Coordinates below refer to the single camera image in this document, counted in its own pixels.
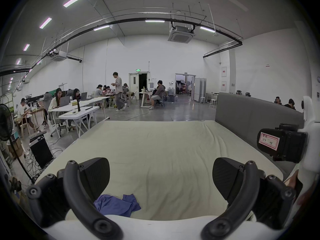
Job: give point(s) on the black box on floor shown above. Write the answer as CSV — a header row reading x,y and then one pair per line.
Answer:
x,y
41,151

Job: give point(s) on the white table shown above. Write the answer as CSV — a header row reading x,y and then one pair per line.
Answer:
x,y
77,114
82,102

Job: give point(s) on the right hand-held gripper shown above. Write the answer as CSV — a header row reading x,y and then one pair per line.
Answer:
x,y
287,144

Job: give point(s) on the white folding screen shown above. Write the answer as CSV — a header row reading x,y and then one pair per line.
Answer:
x,y
200,89

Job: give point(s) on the black standing fan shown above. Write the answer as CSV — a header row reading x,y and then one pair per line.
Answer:
x,y
6,124

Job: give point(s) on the person's right hand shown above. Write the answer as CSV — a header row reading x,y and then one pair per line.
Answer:
x,y
306,191

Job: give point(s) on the blue garment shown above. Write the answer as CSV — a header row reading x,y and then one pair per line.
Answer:
x,y
117,205

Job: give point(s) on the bed with pale green sheet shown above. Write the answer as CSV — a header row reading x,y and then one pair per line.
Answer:
x,y
162,156

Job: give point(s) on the grey padded headboard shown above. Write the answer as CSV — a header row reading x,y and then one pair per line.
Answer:
x,y
240,111

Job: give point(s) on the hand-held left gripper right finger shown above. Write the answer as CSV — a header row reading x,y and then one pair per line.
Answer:
x,y
240,199

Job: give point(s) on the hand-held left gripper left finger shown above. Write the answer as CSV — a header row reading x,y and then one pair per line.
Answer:
x,y
75,199

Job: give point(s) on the white stool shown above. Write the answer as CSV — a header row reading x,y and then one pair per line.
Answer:
x,y
202,99
213,102

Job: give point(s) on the white desk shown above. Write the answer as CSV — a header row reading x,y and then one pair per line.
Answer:
x,y
146,96

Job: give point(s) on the group of people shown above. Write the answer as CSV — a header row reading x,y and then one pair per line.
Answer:
x,y
107,90

